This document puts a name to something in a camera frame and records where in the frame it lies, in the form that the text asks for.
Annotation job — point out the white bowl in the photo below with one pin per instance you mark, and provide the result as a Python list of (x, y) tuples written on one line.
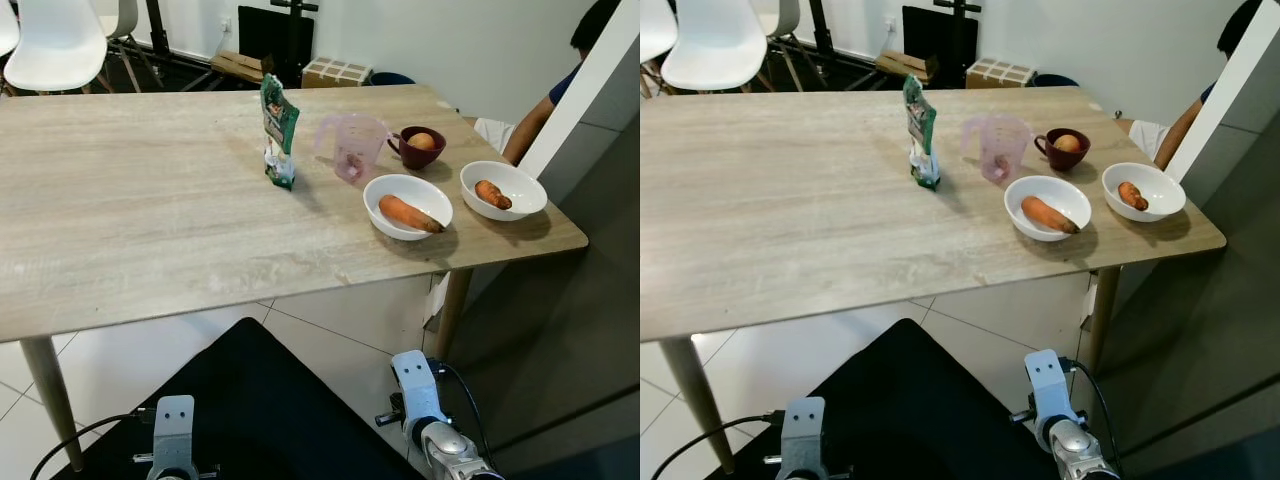
[(1070, 195), (525, 185), (1165, 185), (430, 192)]

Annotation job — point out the long orange carrot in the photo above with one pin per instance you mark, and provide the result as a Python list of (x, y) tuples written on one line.
[(1045, 213), (405, 211)]

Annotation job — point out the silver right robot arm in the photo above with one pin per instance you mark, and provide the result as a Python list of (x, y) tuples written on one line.
[(450, 450), (1075, 448)]

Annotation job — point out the short carrot piece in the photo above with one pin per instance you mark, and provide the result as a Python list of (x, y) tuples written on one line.
[(490, 193), (1131, 194)]

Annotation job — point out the person in navy shirt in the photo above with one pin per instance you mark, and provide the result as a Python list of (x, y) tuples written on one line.
[(530, 125), (1182, 125)]

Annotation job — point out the light wooden table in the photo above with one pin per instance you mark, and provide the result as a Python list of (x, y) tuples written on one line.
[(800, 200), (150, 200)]

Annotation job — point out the white plastic chair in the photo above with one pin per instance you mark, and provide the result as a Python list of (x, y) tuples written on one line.
[(55, 45), (655, 25), (125, 15), (6, 25), (715, 45), (788, 15)]

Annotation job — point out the brown egg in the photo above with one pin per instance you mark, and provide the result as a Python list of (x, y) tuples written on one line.
[(1067, 143), (423, 141)]

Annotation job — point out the dark red mug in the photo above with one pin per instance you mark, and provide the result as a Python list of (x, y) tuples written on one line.
[(1058, 160), (412, 158)]

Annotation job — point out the black tripod stand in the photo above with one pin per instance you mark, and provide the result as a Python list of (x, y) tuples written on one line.
[(820, 25), (158, 25)]

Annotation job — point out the dark blue bucket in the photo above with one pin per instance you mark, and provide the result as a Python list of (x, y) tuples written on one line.
[(390, 79), (1055, 80)]

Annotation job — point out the pink measuring cup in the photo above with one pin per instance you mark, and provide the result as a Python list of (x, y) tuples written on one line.
[(998, 150), (352, 150)]

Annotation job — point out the green snack packet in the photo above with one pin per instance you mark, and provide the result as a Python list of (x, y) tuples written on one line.
[(280, 125), (920, 125)]

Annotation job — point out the brown cardboard box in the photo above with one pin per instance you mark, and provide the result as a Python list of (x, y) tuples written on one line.
[(240, 67), (905, 66)]

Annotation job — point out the black floor mat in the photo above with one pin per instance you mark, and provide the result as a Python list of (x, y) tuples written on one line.
[(920, 410)]

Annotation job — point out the white patterned cardboard box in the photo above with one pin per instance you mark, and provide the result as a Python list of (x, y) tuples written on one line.
[(337, 73), (1000, 74)]

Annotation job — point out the black monitor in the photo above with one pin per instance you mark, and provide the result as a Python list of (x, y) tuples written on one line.
[(275, 35), (940, 35)]

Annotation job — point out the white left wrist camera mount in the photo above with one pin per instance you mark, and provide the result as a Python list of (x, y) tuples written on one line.
[(803, 430), (174, 425)]

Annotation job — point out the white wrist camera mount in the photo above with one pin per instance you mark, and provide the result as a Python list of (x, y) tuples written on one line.
[(803, 430), (1045, 378), (174, 425), (413, 380)]

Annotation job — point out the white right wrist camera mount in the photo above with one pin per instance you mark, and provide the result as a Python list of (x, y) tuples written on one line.
[(413, 380), (1045, 378)]

